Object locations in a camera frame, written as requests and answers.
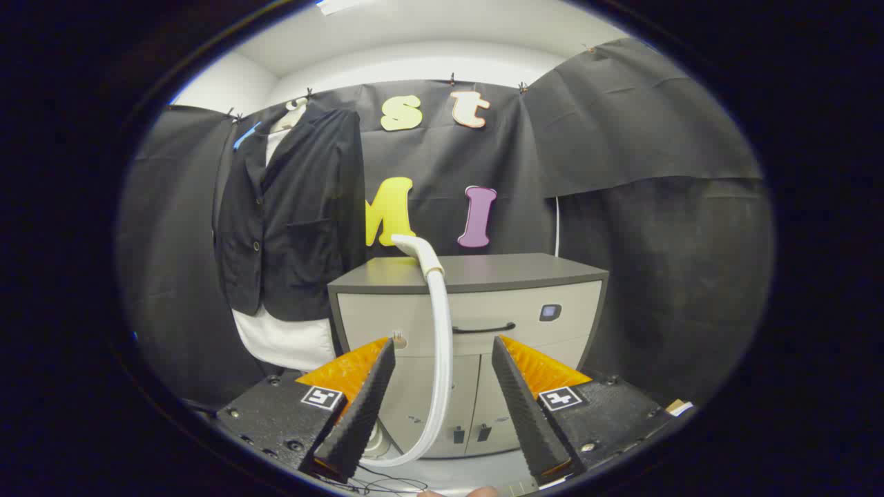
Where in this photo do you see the black jacket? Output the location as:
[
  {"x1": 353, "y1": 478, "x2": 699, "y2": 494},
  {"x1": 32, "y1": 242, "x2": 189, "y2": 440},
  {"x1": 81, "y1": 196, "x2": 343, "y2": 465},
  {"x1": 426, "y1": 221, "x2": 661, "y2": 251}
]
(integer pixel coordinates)
[{"x1": 213, "y1": 104, "x2": 367, "y2": 323}]

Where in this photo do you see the black backdrop cloth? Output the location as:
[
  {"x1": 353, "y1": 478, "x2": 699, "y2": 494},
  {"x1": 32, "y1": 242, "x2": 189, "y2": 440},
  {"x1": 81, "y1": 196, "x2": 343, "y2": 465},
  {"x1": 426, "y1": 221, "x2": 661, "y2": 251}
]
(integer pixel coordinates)
[{"x1": 116, "y1": 38, "x2": 774, "y2": 415}]

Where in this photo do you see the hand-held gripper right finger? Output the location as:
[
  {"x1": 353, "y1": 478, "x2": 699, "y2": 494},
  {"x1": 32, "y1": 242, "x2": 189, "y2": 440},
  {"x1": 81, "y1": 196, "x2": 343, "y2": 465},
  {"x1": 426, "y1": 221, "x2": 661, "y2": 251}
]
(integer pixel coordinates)
[{"x1": 492, "y1": 335, "x2": 681, "y2": 487}]

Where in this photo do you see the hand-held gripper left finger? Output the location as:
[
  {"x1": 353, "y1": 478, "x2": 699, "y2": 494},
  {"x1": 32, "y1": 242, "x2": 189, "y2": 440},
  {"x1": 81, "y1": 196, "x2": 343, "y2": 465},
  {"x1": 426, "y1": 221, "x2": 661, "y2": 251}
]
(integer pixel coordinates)
[{"x1": 215, "y1": 336, "x2": 396, "y2": 484}]

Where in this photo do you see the white mannequin torso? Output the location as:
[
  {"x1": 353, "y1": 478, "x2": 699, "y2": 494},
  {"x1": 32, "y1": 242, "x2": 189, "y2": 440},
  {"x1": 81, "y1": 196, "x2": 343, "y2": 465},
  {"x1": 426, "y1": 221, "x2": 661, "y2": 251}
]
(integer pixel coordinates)
[{"x1": 231, "y1": 97, "x2": 339, "y2": 373}]

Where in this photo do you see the grey cabinet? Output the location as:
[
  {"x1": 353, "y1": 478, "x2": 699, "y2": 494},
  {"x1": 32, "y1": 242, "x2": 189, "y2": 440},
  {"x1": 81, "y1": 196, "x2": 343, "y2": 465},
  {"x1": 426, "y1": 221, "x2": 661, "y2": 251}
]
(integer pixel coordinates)
[{"x1": 327, "y1": 253, "x2": 610, "y2": 460}]

